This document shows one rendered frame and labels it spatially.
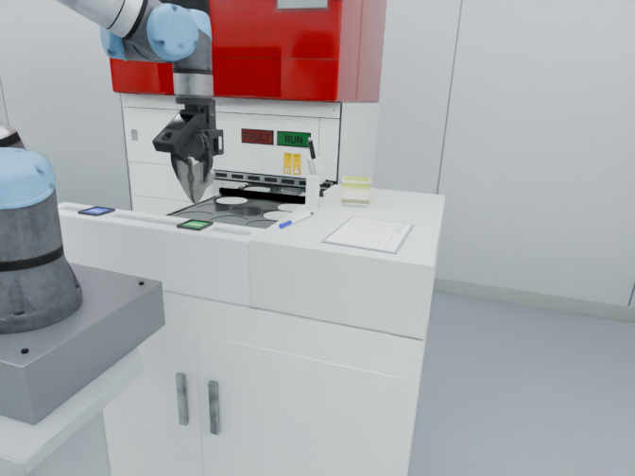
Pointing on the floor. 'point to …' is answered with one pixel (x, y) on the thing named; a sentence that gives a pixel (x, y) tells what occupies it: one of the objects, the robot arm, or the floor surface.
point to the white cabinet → (266, 397)
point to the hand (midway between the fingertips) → (193, 197)
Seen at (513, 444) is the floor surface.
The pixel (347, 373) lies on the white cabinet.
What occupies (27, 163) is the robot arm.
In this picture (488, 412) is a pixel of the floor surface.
